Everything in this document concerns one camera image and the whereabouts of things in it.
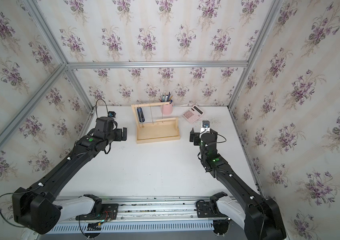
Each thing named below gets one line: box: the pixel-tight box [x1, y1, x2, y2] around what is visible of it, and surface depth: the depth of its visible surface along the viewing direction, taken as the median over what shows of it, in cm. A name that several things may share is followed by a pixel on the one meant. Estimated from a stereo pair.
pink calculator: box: [182, 104, 205, 123], surface depth 117 cm
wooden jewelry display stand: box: [131, 101, 181, 144], surface depth 106 cm
